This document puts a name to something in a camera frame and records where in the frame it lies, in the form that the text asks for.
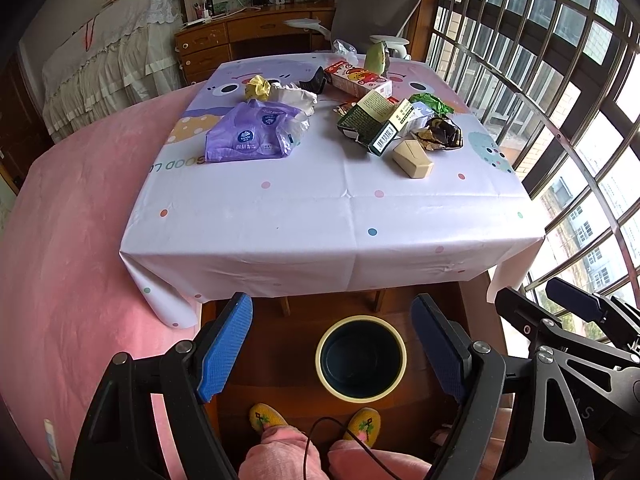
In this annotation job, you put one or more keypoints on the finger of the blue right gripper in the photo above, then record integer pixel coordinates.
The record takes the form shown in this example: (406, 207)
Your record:
(585, 305)
(524, 315)

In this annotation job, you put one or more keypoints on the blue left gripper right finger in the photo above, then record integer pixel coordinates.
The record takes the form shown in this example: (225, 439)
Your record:
(442, 344)

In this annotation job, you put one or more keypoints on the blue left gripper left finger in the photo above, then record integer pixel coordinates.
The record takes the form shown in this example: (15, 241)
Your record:
(221, 345)

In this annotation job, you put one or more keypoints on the beige cardboard box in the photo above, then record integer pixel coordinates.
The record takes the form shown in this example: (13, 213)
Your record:
(411, 157)

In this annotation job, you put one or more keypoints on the purple plastic bag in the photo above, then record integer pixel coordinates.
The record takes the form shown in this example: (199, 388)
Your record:
(255, 130)

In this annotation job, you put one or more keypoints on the white paper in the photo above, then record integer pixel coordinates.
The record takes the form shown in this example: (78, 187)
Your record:
(293, 96)

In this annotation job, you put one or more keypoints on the red cartoon snack box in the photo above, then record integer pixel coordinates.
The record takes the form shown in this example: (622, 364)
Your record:
(356, 81)

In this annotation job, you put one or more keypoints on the round cream trash bin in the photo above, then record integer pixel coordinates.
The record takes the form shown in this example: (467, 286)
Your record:
(361, 359)

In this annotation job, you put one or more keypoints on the left yellow embroidered slipper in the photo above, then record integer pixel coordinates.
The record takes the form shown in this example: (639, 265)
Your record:
(263, 416)

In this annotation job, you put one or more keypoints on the yellow embroidered slipper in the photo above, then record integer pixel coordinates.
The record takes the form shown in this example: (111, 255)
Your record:
(263, 416)
(364, 426)

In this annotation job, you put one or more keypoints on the right yellow embroidered slipper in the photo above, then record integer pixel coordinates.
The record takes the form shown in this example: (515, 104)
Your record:
(364, 426)

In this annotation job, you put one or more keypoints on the pink trouser legs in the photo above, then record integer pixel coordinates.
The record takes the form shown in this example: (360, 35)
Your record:
(280, 454)

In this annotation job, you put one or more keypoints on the cartoon patterned tablecloth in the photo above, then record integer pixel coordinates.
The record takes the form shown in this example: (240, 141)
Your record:
(330, 216)

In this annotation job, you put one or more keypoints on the black gold foil wrapper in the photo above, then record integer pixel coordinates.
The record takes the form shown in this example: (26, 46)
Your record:
(439, 134)

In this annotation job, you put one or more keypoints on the white green medicine box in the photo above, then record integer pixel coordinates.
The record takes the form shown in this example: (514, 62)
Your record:
(393, 126)

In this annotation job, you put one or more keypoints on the blue white carton box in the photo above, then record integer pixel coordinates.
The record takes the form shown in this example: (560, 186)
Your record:
(421, 114)

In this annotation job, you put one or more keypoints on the green crumpled wrapper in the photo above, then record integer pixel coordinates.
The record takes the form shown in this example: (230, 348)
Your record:
(432, 102)

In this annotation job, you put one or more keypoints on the dark green carton box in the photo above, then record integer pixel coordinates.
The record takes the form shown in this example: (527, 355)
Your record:
(366, 118)

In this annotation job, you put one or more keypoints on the yellow crumpled wrapper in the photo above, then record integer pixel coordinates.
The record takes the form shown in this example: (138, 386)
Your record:
(257, 88)

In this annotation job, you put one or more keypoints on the wooden desk with drawers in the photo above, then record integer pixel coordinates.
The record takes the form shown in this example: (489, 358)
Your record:
(200, 49)

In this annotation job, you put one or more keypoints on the clear plastic bag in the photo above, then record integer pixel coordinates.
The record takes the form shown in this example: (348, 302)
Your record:
(345, 51)

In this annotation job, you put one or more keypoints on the white lace covered furniture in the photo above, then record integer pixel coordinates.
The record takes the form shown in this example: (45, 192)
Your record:
(123, 56)

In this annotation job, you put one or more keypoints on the grey office chair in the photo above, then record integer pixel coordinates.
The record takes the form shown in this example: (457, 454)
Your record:
(361, 23)

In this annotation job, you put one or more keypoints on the wooden table frame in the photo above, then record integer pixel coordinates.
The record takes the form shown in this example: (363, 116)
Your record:
(366, 301)

